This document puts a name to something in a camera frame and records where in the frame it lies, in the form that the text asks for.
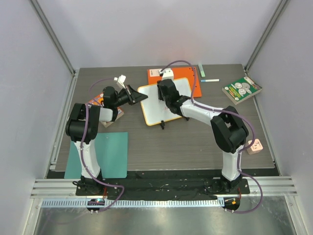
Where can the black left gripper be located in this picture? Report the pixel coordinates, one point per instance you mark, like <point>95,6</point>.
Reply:
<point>134,96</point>

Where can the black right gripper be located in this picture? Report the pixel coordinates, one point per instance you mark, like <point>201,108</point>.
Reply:
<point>162,89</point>

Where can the yellow-framed whiteboard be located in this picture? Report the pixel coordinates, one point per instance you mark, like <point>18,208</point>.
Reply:
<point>155,111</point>

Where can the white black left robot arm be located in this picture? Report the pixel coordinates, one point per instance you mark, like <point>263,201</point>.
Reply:
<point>82,128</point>

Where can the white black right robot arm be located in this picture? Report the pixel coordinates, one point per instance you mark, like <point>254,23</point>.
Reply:
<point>228,128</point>

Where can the black whiteboard stand foot left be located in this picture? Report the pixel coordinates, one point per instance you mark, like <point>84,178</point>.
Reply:
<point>162,124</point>

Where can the orange clipboard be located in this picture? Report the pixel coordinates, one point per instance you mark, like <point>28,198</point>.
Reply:
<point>179,72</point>

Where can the green highlighter marker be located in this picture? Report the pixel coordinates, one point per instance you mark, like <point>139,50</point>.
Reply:
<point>201,70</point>

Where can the orange cover booklet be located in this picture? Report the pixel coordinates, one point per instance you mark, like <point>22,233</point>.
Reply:
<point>107,116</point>

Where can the white blue-capped marker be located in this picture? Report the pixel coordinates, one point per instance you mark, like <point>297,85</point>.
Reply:
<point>209,80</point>

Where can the teal cutting mat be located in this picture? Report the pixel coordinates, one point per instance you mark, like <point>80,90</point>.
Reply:
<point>112,156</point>

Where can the green cover book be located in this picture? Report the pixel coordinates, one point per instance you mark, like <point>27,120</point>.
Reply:
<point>241,90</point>

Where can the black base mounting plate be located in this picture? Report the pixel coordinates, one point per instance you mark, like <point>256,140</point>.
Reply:
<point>164,185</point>

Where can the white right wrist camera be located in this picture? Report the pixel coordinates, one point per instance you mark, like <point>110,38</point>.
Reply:
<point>166,74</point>

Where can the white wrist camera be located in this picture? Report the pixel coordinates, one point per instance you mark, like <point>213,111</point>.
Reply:
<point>120,81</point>
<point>166,74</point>

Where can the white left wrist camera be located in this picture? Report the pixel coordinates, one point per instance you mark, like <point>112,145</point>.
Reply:
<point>120,81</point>

